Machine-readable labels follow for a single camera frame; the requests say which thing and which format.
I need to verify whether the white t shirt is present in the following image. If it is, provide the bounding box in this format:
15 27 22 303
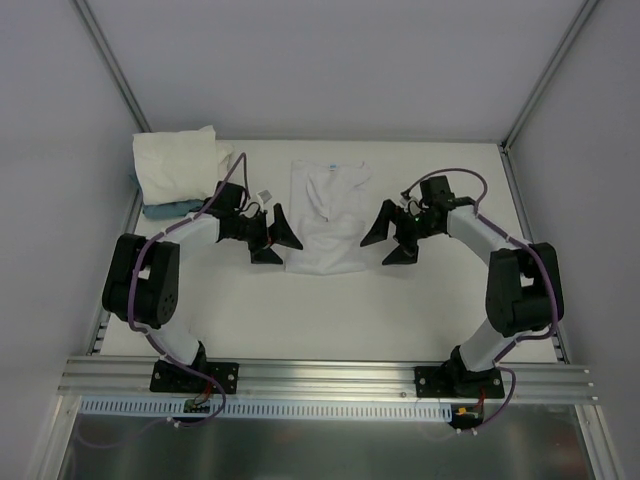
132 125 234 205
285 160 372 276

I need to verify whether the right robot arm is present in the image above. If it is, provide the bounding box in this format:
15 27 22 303
361 169 564 399

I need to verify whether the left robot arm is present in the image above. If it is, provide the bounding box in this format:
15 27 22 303
102 181 303 391

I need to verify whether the folded blue t shirt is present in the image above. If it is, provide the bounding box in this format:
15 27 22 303
142 199 204 221

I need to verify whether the folded white t shirt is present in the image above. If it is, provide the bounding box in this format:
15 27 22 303
132 125 234 205

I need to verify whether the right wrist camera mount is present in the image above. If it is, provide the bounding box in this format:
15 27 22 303
400 196 421 216

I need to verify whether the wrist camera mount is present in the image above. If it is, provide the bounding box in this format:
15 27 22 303
400 196 421 216
254 190 273 209

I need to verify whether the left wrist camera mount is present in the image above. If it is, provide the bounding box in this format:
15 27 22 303
254 190 273 209

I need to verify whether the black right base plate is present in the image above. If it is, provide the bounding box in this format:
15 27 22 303
414 365 505 399

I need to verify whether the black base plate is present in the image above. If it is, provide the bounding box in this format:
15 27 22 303
414 365 505 399
149 358 239 395

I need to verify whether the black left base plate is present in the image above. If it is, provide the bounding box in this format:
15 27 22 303
149 358 239 395

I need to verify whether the left side aluminium rail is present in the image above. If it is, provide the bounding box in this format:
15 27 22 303
85 189 142 356

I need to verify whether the white slotted cable duct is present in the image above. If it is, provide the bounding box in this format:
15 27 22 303
79 396 452 423

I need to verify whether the aluminium front rail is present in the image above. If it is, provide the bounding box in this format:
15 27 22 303
57 356 600 405

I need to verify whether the left aluminium frame post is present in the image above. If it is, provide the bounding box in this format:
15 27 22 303
70 0 152 133

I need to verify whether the aluminium frame post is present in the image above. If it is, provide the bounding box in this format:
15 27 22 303
500 0 601 154
70 0 152 133

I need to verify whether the right aluminium frame post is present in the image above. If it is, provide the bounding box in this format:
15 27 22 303
500 0 601 154

